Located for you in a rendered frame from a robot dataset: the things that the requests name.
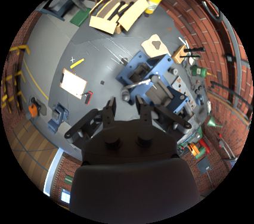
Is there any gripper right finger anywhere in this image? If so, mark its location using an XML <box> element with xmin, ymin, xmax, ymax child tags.
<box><xmin>135</xmin><ymin>95</ymin><xmax>193</xmax><ymax>135</ymax></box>

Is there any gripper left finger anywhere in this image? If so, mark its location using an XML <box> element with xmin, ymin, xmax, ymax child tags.
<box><xmin>64</xmin><ymin>97</ymin><xmax>117</xmax><ymax>144</ymax></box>

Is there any grey clamp screw head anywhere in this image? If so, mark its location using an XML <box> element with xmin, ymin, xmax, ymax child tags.
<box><xmin>121</xmin><ymin>89</ymin><xmax>131</xmax><ymax>102</ymax></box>

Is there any steel tommy bar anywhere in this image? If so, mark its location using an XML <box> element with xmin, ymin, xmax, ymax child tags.
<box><xmin>123</xmin><ymin>78</ymin><xmax>152</xmax><ymax>91</ymax></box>

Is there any white parts tray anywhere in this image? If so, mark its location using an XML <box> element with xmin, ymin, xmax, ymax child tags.
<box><xmin>172</xmin><ymin>76</ymin><xmax>197</xmax><ymax>110</ymax></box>

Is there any red and black knife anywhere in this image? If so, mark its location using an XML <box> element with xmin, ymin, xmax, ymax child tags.
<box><xmin>84</xmin><ymin>91</ymin><xmax>94</xmax><ymax>105</ymax></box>

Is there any brown clipboard with white paper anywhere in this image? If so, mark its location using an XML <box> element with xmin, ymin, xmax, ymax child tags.
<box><xmin>60</xmin><ymin>67</ymin><xmax>88</xmax><ymax>101</ymax></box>

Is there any blue bench vise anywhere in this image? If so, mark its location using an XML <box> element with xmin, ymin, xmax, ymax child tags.
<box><xmin>47</xmin><ymin>102</ymin><xmax>69</xmax><ymax>134</ymax></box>

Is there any green lathe with orange guard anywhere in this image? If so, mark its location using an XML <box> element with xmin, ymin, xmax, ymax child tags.
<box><xmin>177</xmin><ymin>126</ymin><xmax>212</xmax><ymax>160</ymax></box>

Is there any yellow pencil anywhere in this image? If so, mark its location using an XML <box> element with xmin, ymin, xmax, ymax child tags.
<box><xmin>69</xmin><ymin>58</ymin><xmax>85</xmax><ymax>69</ymax></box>

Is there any beige stained rag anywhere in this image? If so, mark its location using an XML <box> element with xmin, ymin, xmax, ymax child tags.
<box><xmin>141</xmin><ymin>33</ymin><xmax>172</xmax><ymax>58</ymax></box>

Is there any green funnel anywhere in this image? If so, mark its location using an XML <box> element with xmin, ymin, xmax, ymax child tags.
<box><xmin>206</xmin><ymin>114</ymin><xmax>224</xmax><ymax>129</ymax></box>

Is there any wooden tool block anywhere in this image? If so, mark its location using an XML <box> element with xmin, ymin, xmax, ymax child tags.
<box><xmin>171</xmin><ymin>45</ymin><xmax>188</xmax><ymax>64</ymax></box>

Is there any green oil can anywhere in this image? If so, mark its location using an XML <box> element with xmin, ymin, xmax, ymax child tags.
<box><xmin>191</xmin><ymin>64</ymin><xmax>218</xmax><ymax>78</ymax></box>

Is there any black screwdriver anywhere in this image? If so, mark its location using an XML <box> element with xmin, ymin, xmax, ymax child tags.
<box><xmin>183</xmin><ymin>46</ymin><xmax>206</xmax><ymax>53</ymax></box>
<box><xmin>179</xmin><ymin>54</ymin><xmax>202</xmax><ymax>60</ymax></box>

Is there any orange power tool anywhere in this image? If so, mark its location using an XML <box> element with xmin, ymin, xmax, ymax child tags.
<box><xmin>27</xmin><ymin>97</ymin><xmax>48</xmax><ymax>119</ymax></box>

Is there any grey pipe with red valve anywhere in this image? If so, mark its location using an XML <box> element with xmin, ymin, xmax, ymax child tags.
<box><xmin>217</xmin><ymin>133</ymin><xmax>238</xmax><ymax>161</ymax></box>

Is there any wooden pole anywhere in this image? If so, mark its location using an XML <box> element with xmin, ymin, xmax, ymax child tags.
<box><xmin>207</xmin><ymin>91</ymin><xmax>250</xmax><ymax>126</ymax></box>

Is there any grey metal rack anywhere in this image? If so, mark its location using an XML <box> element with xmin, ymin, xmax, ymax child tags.
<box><xmin>210</xmin><ymin>81</ymin><xmax>252</xmax><ymax>124</ymax></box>

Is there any window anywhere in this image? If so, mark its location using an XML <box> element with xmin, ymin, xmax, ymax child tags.
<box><xmin>60</xmin><ymin>188</ymin><xmax>71</xmax><ymax>204</ymax></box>

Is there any open cardboard box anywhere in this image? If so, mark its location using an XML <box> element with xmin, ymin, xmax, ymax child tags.
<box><xmin>88</xmin><ymin>0</ymin><xmax>150</xmax><ymax>35</ymax></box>

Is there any black tool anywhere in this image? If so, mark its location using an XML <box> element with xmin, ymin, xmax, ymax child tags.
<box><xmin>108</xmin><ymin>1</ymin><xmax>134</xmax><ymax>25</ymax></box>

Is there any yellow plastic bottle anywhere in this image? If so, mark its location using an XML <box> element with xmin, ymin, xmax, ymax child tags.
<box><xmin>144</xmin><ymin>0</ymin><xmax>164</xmax><ymax>15</ymax></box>

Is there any grey blue machine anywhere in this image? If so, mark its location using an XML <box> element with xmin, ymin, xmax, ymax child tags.
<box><xmin>35</xmin><ymin>0</ymin><xmax>88</xmax><ymax>22</ymax></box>

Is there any blue jig frame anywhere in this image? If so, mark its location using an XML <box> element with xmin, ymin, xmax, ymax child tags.
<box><xmin>116</xmin><ymin>50</ymin><xmax>202</xmax><ymax>135</ymax></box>

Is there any white door frame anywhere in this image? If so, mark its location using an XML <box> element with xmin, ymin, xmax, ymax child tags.
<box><xmin>43</xmin><ymin>147</ymin><xmax>65</xmax><ymax>197</ymax></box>

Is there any grey wall panel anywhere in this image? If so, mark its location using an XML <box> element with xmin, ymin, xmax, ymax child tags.
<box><xmin>196</xmin><ymin>157</ymin><xmax>212</xmax><ymax>176</ymax></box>

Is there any grey wall pipe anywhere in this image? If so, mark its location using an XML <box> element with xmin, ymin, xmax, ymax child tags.
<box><xmin>223</xmin><ymin>14</ymin><xmax>244</xmax><ymax>110</ymax></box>

